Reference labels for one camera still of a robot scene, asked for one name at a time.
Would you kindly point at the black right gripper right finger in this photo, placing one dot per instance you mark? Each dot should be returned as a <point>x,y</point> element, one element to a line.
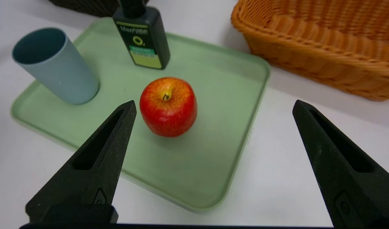
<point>340,171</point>

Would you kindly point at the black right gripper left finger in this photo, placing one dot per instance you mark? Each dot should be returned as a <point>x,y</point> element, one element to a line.
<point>99,178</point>

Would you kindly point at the red apple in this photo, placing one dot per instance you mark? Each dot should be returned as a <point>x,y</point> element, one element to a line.
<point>169,111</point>

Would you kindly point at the blue plastic cup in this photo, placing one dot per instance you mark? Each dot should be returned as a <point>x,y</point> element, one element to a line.
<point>64,79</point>

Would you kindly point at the orange wicker basket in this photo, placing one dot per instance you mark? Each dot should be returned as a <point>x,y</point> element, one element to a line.
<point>315,60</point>

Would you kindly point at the dark brown wicker basket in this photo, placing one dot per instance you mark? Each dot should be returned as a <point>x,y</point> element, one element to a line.
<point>86,8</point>

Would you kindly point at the light green plastic tray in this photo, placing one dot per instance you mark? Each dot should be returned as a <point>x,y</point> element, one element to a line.
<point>197,152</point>

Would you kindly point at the black pump bottle green label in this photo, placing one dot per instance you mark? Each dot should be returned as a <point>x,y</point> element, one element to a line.
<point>143,38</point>

